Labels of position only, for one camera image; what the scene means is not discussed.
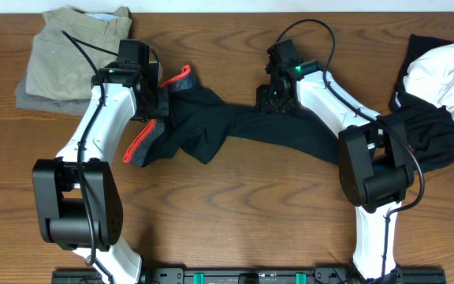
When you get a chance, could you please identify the black leggings red waistband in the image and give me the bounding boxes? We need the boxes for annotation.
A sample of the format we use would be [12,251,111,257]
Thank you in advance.
[123,65,339,167]

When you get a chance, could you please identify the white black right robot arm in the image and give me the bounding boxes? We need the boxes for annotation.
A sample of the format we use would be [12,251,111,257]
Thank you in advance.
[257,58,414,283]

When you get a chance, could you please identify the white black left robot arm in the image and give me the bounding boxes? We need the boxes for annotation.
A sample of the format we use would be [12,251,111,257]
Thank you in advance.
[32,62,168,283]

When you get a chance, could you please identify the folded khaki pants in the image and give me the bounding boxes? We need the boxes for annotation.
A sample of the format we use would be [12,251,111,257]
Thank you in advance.
[25,6,132,100]

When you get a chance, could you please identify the black garment with logo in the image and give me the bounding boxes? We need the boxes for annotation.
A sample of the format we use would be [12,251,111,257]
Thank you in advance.
[389,34,454,173]

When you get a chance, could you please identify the white crumpled shirt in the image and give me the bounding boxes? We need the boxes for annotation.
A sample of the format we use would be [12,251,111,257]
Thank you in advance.
[403,43,454,121]

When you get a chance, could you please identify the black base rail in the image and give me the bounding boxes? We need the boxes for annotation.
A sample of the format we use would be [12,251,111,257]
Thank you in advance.
[51,267,448,284]

